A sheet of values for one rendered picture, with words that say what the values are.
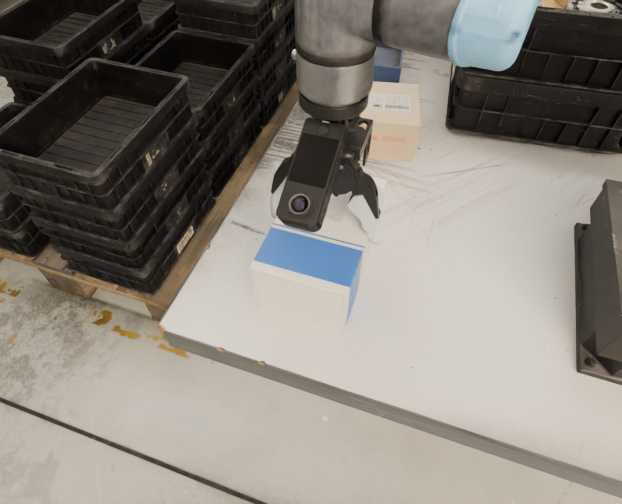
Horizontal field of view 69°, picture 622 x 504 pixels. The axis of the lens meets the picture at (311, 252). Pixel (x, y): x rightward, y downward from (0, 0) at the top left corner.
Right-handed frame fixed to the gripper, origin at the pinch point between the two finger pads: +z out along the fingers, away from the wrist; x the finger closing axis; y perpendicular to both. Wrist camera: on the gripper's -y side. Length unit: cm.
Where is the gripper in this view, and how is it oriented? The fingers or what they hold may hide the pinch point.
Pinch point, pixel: (323, 234)
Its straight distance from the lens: 60.2
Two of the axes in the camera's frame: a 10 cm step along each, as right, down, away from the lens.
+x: -9.5, -2.5, 2.1
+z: 0.0, 6.3, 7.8
